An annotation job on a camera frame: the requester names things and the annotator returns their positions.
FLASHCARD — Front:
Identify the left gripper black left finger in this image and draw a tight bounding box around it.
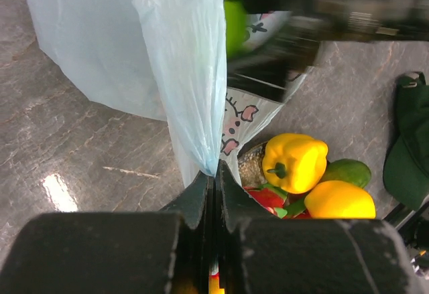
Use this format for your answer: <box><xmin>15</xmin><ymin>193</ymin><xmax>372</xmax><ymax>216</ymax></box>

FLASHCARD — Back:
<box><xmin>1</xmin><ymin>173</ymin><xmax>214</xmax><ymax>293</ymax></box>

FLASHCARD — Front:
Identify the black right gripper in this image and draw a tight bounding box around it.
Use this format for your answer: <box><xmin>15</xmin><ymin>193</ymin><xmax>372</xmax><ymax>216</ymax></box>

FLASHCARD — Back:
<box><xmin>226</xmin><ymin>0</ymin><xmax>356</xmax><ymax>104</ymax></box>

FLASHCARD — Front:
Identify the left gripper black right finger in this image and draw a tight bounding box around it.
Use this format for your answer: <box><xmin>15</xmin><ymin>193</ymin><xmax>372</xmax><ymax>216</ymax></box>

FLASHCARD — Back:
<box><xmin>215</xmin><ymin>161</ymin><xmax>426</xmax><ymax>293</ymax></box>

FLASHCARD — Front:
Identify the red fake dragon fruit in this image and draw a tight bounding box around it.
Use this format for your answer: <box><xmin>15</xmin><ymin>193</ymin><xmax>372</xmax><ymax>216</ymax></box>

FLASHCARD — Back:
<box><xmin>243</xmin><ymin>184</ymin><xmax>311</xmax><ymax>219</ymax></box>

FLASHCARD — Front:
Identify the yellow fake lemon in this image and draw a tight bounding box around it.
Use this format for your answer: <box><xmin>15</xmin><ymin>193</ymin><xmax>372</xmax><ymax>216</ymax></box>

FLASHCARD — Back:
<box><xmin>304</xmin><ymin>180</ymin><xmax>377</xmax><ymax>219</ymax></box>

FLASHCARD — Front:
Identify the yellow fake bell pepper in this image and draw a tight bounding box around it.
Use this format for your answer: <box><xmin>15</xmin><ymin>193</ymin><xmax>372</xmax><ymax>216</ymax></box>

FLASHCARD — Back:
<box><xmin>261</xmin><ymin>133</ymin><xmax>328</xmax><ymax>194</ymax></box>

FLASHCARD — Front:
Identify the orange yellow fake mango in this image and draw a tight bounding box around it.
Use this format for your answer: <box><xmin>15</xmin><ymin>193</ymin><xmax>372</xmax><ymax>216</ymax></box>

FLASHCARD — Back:
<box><xmin>319</xmin><ymin>159</ymin><xmax>371</xmax><ymax>188</ymax></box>

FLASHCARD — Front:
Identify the green fake apple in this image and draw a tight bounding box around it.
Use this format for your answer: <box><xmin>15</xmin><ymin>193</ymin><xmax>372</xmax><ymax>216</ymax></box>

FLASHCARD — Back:
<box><xmin>223</xmin><ymin>0</ymin><xmax>247</xmax><ymax>59</ymax></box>

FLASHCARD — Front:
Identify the light blue plastic bag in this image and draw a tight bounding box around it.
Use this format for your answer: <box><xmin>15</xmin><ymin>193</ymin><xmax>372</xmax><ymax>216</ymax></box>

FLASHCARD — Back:
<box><xmin>27</xmin><ymin>0</ymin><xmax>306</xmax><ymax>186</ymax></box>

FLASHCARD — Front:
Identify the speckled round plate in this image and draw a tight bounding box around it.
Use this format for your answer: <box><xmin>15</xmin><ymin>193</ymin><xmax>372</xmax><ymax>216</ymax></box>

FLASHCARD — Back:
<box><xmin>238</xmin><ymin>142</ymin><xmax>267</xmax><ymax>188</ymax></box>

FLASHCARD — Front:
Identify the dark green baseball cap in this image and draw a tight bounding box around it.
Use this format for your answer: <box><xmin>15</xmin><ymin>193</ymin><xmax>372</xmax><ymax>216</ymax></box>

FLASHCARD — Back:
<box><xmin>383</xmin><ymin>72</ymin><xmax>428</xmax><ymax>211</ymax></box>

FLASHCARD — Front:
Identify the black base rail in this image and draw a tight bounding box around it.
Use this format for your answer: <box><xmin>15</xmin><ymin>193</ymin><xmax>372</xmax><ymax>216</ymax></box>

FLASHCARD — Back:
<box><xmin>384</xmin><ymin>202</ymin><xmax>428</xmax><ymax>275</ymax></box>

